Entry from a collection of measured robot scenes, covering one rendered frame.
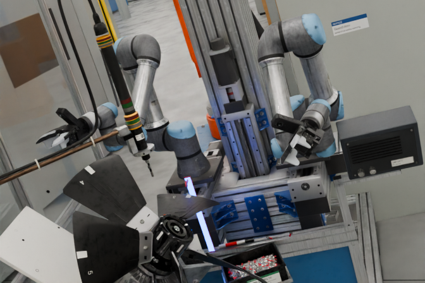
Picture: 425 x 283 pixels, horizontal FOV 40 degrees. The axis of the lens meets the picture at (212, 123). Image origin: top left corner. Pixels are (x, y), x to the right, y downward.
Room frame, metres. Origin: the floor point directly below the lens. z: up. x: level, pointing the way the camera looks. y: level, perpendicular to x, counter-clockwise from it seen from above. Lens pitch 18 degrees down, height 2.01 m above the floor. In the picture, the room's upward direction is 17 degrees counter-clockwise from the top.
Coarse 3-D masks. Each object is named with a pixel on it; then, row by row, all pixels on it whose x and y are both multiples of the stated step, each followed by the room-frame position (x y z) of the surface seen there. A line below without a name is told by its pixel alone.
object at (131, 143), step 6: (126, 126) 1.67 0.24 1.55; (120, 132) 1.66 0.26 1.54; (126, 132) 1.66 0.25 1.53; (120, 138) 1.69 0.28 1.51; (126, 138) 1.66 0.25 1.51; (132, 138) 1.67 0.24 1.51; (132, 144) 1.67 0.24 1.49; (150, 144) 1.71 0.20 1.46; (132, 150) 1.66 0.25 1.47; (138, 150) 1.68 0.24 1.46; (144, 150) 1.66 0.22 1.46; (150, 150) 1.66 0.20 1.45; (138, 156) 1.66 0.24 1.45
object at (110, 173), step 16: (96, 160) 1.80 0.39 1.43; (112, 160) 1.80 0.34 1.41; (80, 176) 1.74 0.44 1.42; (96, 176) 1.74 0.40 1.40; (112, 176) 1.75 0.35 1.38; (128, 176) 1.75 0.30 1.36; (64, 192) 1.69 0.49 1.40; (80, 192) 1.70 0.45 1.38; (96, 192) 1.70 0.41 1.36; (112, 192) 1.70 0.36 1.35; (128, 192) 1.70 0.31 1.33; (96, 208) 1.66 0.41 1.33; (112, 208) 1.66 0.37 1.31; (128, 208) 1.66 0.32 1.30
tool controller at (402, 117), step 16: (384, 112) 1.90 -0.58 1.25; (400, 112) 1.87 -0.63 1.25; (352, 128) 1.88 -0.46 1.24; (368, 128) 1.85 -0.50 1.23; (384, 128) 1.82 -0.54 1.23; (400, 128) 1.81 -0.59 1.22; (416, 128) 1.80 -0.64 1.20; (352, 144) 1.85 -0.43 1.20; (368, 144) 1.84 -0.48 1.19; (384, 144) 1.83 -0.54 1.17; (400, 144) 1.82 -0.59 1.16; (416, 144) 1.82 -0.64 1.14; (352, 160) 1.86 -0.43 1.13; (368, 160) 1.86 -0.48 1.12; (384, 160) 1.85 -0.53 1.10; (400, 160) 1.84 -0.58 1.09; (416, 160) 1.84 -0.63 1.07; (352, 176) 1.89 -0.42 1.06
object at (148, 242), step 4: (140, 232) 1.53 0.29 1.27; (144, 232) 1.54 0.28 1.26; (148, 232) 1.55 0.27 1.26; (140, 236) 1.53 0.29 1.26; (144, 236) 1.54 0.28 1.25; (148, 236) 1.55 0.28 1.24; (140, 240) 1.52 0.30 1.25; (144, 240) 1.53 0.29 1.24; (148, 240) 1.54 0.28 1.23; (140, 244) 1.52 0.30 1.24; (144, 244) 1.53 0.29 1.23; (148, 244) 1.54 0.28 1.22; (140, 248) 1.52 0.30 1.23; (148, 248) 1.54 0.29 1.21; (140, 252) 1.51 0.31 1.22; (144, 252) 1.52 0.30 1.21; (148, 252) 1.54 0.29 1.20; (140, 256) 1.51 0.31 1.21; (148, 256) 1.53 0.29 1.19; (140, 260) 1.51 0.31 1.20; (144, 260) 1.52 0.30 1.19; (148, 260) 1.53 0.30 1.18
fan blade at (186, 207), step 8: (160, 200) 1.90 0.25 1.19; (168, 200) 1.89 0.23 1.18; (176, 200) 1.89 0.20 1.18; (184, 200) 1.88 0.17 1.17; (192, 200) 1.88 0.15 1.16; (200, 200) 1.88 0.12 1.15; (208, 200) 1.89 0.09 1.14; (160, 208) 1.84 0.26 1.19; (168, 208) 1.83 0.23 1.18; (176, 208) 1.81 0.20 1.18; (184, 208) 1.79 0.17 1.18; (192, 208) 1.79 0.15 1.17; (200, 208) 1.79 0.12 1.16; (160, 216) 1.78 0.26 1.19; (184, 216) 1.73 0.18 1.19
